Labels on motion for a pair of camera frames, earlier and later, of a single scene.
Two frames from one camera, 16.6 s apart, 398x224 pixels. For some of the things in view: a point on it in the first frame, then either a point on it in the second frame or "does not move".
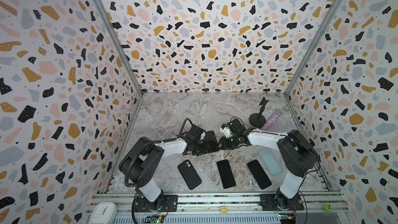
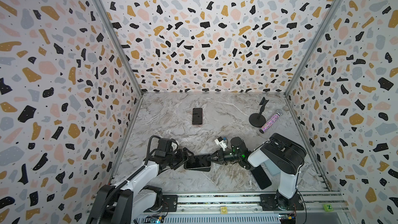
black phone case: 189,174 to 205,169
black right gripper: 229,143 to 220,156
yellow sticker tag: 224,210 does not move
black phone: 258,174 does not move
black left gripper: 203,151 to 180,158
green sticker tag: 327,207 does not move
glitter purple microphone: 272,120 does not move
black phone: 226,173 to 198,161
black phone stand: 257,120 does not move
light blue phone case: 270,161 does not move
